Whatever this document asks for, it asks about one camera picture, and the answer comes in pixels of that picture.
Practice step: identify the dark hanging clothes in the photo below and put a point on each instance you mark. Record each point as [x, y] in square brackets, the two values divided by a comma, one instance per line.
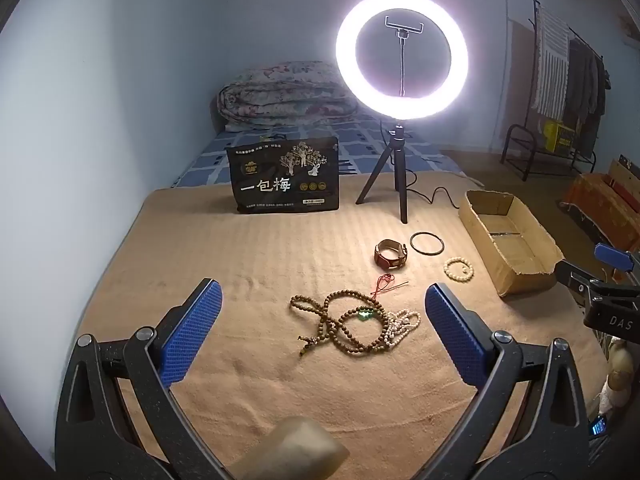
[587, 85]

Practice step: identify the blue checkered bed sheet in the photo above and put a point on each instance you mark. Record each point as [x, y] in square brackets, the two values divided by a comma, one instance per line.
[360, 145]

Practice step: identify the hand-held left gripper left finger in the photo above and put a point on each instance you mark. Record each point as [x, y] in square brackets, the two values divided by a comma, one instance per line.
[192, 330]

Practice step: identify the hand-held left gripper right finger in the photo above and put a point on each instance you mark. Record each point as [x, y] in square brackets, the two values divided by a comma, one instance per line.
[452, 330]

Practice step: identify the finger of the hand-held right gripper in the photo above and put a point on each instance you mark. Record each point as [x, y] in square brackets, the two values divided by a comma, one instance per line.
[612, 255]
[580, 280]

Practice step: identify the smartphone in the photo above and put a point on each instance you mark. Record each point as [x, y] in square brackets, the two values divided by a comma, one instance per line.
[597, 426]

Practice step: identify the orange covered bench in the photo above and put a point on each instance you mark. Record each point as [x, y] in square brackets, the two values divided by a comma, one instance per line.
[592, 200]

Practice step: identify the yellow crate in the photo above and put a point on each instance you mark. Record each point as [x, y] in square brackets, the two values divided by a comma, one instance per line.
[559, 136]

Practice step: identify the phone clamp on gooseneck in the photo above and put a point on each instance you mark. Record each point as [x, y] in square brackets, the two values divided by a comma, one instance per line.
[401, 55]

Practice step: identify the black clothes rack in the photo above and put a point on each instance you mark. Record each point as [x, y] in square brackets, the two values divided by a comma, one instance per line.
[537, 35]

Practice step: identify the folded floral quilt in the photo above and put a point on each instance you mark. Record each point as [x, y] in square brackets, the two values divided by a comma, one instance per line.
[285, 95]

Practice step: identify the tan ribbed blanket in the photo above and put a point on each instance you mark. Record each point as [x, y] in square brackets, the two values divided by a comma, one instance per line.
[250, 250]

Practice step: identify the dark red box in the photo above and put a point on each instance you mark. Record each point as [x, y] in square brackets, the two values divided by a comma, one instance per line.
[625, 196]

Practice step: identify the black printed snack bag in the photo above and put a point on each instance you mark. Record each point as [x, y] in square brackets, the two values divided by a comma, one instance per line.
[282, 175]

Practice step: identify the wooden board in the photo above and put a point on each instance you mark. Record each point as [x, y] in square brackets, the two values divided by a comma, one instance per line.
[625, 170]

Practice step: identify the black bangle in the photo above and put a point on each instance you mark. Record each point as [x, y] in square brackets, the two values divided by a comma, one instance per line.
[411, 243]

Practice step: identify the person's left hand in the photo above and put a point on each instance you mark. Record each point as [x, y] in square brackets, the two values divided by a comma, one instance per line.
[290, 445]

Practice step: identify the cardboard box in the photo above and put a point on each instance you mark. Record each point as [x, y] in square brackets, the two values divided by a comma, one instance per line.
[515, 255]

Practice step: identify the striped towel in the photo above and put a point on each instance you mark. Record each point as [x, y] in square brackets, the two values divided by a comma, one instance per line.
[550, 60]

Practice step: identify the person's right hand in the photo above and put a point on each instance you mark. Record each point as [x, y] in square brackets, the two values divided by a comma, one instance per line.
[617, 375]

